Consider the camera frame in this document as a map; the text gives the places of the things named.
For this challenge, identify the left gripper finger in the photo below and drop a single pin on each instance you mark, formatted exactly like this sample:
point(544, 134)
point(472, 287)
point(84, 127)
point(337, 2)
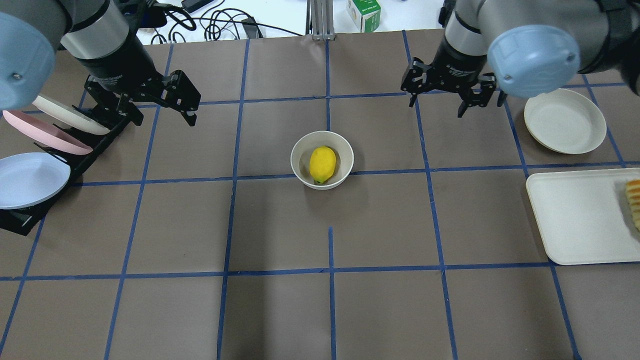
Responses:
point(113, 109)
point(181, 95)

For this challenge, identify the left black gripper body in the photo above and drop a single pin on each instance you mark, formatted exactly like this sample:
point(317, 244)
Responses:
point(119, 67)

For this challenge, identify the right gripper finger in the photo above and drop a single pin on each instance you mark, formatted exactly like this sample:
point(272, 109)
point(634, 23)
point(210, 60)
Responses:
point(418, 78)
point(478, 93)

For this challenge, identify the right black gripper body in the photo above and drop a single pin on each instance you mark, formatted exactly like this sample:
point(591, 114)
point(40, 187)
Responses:
point(456, 62)

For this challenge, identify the yellow lemon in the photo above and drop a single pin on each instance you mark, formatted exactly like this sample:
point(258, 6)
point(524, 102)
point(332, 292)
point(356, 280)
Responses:
point(322, 165)

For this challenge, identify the white ceramic bowl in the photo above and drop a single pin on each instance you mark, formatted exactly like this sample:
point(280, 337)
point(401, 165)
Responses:
point(302, 152)

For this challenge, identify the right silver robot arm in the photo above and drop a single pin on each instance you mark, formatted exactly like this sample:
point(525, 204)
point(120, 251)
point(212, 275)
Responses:
point(526, 48)

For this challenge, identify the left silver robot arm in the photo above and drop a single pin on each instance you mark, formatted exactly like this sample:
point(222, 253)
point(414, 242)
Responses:
point(96, 33)

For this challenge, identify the cream plate in rack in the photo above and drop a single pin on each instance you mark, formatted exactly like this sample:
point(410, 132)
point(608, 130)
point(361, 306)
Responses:
point(69, 115)

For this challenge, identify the cream round plate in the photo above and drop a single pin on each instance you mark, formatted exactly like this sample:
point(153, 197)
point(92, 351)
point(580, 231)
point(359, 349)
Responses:
point(565, 122)

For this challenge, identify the green white box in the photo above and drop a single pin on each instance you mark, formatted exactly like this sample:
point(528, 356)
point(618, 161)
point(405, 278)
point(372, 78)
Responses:
point(366, 14)

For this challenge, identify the black power adapter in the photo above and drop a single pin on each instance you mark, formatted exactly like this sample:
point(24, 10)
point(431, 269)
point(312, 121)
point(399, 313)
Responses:
point(192, 6)

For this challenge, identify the pink plate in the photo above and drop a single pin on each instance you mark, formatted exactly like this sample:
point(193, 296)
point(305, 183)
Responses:
point(45, 133)

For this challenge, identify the lavender plate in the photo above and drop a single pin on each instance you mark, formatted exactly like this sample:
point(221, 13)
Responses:
point(28, 179)

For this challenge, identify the black dish rack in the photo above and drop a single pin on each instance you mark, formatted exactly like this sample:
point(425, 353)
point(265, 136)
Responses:
point(21, 221)

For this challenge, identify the cream rectangular tray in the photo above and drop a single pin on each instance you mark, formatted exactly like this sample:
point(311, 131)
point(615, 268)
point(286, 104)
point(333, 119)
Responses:
point(583, 216)

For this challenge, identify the sliced yellow pineapple toy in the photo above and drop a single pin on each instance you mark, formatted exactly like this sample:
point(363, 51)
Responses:
point(632, 195)

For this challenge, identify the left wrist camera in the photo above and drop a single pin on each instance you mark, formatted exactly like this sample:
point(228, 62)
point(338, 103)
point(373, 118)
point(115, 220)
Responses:
point(142, 14)

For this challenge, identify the aluminium frame post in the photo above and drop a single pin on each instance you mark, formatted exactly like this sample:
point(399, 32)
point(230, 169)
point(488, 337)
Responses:
point(320, 20)

